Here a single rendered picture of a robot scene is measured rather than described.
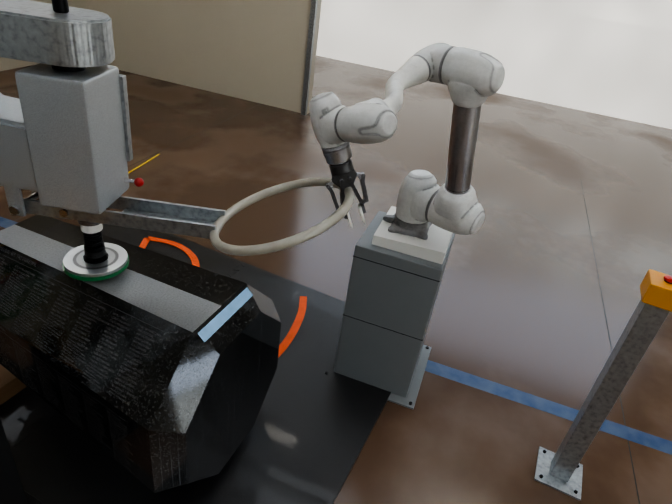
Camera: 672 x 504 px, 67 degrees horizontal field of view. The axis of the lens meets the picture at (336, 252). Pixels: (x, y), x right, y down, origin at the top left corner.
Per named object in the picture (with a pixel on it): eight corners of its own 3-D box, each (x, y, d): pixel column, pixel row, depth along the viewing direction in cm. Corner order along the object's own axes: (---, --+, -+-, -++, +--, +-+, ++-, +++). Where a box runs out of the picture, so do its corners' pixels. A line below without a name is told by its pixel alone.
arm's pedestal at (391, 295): (350, 322, 307) (372, 203, 265) (431, 348, 296) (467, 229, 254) (320, 376, 266) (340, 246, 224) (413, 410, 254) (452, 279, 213)
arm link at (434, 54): (406, 47, 179) (439, 55, 172) (434, 31, 189) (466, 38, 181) (405, 83, 188) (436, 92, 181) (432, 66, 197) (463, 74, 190)
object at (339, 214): (190, 269, 152) (186, 261, 150) (234, 200, 194) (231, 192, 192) (349, 240, 141) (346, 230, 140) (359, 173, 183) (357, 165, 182)
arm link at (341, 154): (319, 144, 163) (324, 161, 166) (322, 151, 155) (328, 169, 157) (346, 135, 163) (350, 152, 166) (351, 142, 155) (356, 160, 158)
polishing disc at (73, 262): (96, 239, 196) (95, 236, 195) (140, 256, 190) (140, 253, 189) (49, 264, 179) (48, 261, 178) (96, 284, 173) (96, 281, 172)
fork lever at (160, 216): (4, 216, 167) (1, 202, 164) (39, 191, 183) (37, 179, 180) (211, 245, 164) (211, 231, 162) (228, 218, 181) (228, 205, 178)
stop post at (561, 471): (580, 501, 223) (705, 305, 166) (533, 479, 229) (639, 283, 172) (582, 466, 239) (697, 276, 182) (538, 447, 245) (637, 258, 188)
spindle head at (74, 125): (-9, 206, 163) (-45, 61, 140) (33, 179, 182) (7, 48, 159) (101, 223, 163) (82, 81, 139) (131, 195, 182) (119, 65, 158)
